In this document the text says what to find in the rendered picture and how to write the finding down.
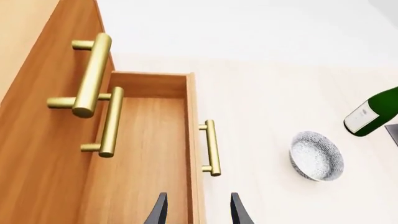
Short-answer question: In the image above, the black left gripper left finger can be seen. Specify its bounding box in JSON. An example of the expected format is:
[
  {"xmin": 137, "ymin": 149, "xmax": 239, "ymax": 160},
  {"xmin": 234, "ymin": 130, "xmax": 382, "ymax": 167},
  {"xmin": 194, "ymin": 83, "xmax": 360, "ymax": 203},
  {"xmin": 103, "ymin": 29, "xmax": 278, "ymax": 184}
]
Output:
[{"xmin": 143, "ymin": 191, "xmax": 169, "ymax": 224}]

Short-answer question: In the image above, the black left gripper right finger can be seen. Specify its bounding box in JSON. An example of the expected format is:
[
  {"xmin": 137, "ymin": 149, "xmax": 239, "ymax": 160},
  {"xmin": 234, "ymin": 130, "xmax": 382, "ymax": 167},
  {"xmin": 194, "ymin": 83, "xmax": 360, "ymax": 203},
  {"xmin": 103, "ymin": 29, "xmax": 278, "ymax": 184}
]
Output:
[{"xmin": 230, "ymin": 191, "xmax": 254, "ymax": 224}]

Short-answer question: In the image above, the open wooden drawer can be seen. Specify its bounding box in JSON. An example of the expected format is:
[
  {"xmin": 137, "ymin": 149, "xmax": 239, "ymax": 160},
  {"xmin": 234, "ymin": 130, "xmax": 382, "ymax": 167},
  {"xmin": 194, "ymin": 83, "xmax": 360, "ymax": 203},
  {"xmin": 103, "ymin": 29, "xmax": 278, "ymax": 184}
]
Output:
[{"xmin": 75, "ymin": 71, "xmax": 206, "ymax": 224}]

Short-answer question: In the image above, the black-and-white patterned bowl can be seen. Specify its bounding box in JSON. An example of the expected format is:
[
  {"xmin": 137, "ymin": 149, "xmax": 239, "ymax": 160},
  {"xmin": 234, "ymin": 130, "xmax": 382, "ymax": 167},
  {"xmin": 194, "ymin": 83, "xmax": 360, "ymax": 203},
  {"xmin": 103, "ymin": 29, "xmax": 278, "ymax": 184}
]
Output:
[{"xmin": 289, "ymin": 131, "xmax": 346, "ymax": 182}]

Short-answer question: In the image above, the wooden cabinet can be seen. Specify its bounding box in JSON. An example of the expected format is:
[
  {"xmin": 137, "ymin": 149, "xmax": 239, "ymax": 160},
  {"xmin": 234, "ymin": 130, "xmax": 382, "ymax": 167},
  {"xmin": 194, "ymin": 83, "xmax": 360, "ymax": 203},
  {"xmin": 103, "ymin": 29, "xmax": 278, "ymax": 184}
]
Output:
[{"xmin": 0, "ymin": 0, "xmax": 116, "ymax": 224}]

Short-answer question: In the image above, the green wine bottle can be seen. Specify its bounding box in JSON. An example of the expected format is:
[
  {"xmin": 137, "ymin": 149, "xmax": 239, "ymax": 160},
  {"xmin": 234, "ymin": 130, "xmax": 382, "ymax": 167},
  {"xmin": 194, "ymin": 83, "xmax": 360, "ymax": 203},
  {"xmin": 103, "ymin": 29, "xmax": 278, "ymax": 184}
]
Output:
[{"xmin": 343, "ymin": 86, "xmax": 398, "ymax": 138}]

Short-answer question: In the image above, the flat grey stove plate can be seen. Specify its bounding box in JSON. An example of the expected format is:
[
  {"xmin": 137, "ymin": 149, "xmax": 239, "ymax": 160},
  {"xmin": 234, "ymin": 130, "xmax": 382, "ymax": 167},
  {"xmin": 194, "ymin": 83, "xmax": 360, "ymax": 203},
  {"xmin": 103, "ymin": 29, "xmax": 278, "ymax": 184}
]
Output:
[{"xmin": 384, "ymin": 123, "xmax": 398, "ymax": 149}]

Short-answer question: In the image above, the large brass drawer handle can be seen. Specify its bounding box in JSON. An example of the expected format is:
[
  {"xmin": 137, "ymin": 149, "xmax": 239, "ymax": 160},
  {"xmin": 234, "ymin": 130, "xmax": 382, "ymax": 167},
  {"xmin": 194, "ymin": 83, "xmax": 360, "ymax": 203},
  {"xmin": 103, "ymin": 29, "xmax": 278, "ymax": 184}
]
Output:
[{"xmin": 46, "ymin": 32, "xmax": 113, "ymax": 119}]

